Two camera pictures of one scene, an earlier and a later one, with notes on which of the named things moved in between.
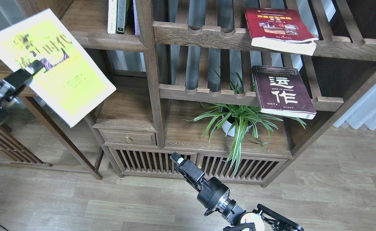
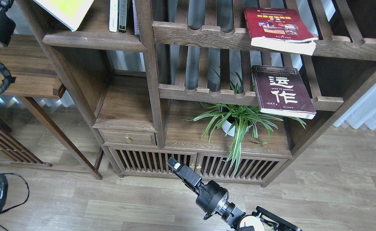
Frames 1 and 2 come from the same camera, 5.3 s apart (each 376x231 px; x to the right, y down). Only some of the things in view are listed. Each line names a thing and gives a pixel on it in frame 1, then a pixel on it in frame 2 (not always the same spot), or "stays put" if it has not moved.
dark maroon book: x=281 y=91 stays put
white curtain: x=374 y=107 stays put
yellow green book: x=70 y=83 → x=70 y=13
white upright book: x=112 y=14 stays put
